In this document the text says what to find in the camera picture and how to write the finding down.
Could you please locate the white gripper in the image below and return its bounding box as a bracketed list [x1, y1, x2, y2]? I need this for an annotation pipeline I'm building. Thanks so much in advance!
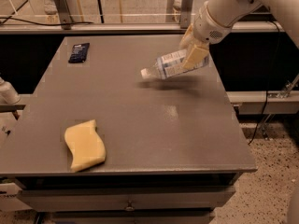
[179, 2, 232, 70]

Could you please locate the clear blue-label plastic bottle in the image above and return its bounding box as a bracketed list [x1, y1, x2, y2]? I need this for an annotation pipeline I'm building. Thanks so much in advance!
[141, 49, 209, 79]

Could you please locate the yellow wavy sponge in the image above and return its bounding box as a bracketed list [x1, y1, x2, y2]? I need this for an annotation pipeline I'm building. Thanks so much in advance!
[64, 119, 106, 172]

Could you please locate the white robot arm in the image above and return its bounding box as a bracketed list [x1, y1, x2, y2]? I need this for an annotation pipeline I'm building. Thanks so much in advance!
[179, 0, 299, 70]

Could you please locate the grey cabinet with drawers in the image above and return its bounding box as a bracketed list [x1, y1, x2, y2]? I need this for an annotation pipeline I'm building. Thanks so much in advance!
[0, 35, 256, 224]

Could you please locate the dark blue snack packet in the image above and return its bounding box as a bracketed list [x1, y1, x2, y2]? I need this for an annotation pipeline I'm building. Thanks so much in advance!
[68, 43, 90, 63]

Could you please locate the metal railing with posts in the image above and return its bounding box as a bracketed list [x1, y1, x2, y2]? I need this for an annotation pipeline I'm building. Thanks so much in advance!
[0, 0, 299, 35]

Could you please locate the metal drawer knob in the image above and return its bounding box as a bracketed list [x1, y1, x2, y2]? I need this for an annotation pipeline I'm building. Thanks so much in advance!
[124, 201, 135, 212]

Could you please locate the white cylinder at left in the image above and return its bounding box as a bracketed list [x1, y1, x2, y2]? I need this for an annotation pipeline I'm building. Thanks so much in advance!
[0, 77, 21, 104]

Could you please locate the black cable on floor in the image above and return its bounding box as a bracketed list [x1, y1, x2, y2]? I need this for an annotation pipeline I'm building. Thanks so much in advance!
[248, 21, 283, 146]

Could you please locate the black cable on rail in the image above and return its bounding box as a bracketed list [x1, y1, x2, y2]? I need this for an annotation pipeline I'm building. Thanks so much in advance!
[0, 16, 94, 27]

